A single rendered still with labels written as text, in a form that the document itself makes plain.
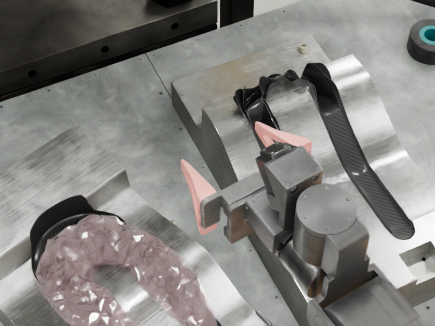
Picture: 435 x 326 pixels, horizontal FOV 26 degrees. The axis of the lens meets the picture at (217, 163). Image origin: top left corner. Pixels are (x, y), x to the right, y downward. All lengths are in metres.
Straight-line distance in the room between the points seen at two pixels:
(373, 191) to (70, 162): 0.45
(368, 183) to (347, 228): 0.56
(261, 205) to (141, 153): 0.61
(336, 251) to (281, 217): 0.08
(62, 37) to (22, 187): 0.44
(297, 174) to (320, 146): 0.54
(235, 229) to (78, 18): 0.87
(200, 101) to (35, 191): 0.32
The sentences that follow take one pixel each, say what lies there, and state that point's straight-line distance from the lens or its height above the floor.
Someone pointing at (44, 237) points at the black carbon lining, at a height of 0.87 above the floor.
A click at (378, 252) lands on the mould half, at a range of 1.34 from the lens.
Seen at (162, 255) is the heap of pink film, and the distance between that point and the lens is 1.27.
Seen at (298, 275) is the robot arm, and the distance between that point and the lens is 0.94.
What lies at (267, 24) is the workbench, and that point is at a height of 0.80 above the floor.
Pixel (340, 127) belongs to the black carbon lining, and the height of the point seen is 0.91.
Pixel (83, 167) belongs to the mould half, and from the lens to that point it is 1.39.
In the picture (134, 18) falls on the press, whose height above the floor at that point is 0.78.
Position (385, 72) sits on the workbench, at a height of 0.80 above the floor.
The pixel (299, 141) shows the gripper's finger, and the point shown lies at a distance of 1.00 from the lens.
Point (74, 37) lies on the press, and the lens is 1.74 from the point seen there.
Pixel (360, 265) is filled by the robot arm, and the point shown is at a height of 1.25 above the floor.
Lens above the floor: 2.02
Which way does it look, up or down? 53 degrees down
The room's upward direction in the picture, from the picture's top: straight up
